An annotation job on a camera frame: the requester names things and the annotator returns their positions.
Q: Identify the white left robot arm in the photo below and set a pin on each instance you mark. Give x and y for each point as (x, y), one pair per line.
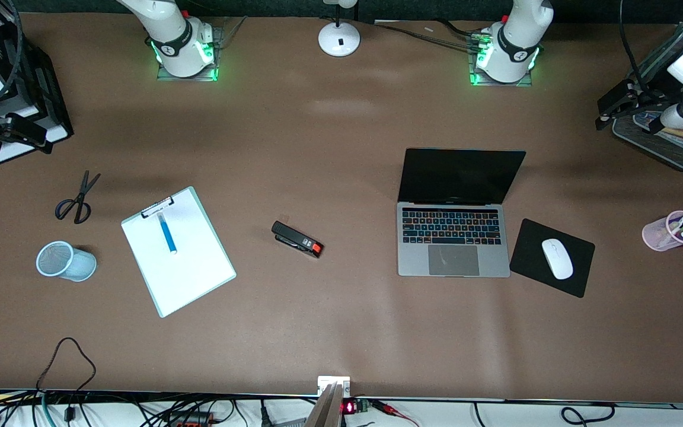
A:
(513, 41)

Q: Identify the black stapler orange tip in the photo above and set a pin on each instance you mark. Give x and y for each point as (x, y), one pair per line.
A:
(294, 237)

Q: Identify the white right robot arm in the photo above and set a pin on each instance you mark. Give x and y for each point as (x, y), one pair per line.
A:
(181, 41)

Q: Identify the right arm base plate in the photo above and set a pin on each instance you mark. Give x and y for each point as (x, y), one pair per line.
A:
(211, 74)

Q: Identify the grey laptop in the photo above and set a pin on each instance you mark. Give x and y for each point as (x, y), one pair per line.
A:
(453, 237)

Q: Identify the red digit display board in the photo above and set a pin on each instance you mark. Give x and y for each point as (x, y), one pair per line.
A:
(350, 407)

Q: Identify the grey mesh desk tray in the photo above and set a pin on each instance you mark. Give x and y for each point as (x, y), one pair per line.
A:
(673, 154)

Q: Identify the black document tray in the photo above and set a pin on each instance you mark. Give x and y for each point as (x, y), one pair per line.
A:
(51, 101)

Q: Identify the white computer mouse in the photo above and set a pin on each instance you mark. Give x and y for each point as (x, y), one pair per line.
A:
(557, 258)

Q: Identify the black scissors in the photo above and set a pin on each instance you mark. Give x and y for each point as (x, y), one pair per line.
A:
(82, 193)

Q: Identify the black mouse pad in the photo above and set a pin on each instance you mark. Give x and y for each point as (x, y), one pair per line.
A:
(531, 255)

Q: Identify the blue marker white cap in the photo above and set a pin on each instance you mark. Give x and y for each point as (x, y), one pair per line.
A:
(168, 234)

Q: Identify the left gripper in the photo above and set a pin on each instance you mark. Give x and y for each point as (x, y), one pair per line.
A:
(644, 96)

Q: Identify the white paper sheet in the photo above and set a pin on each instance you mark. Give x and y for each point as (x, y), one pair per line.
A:
(193, 273)

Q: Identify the red clip lead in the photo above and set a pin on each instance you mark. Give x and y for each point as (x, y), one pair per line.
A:
(392, 409)

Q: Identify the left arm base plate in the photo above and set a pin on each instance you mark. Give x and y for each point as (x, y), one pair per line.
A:
(528, 82)

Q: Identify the blue mesh pen cup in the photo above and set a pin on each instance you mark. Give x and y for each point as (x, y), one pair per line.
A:
(72, 264)

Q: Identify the black orange power strip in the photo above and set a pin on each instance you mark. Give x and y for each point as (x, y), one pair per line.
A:
(190, 419)

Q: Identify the aluminium profile post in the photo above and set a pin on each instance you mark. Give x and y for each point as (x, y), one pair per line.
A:
(329, 403)

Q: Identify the pink translucent cup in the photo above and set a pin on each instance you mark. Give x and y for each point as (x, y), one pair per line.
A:
(656, 237)

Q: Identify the mint green clipboard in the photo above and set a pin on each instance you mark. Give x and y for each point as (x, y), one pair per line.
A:
(160, 308)

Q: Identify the white round lamp base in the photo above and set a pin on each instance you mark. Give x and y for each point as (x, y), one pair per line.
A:
(339, 40)

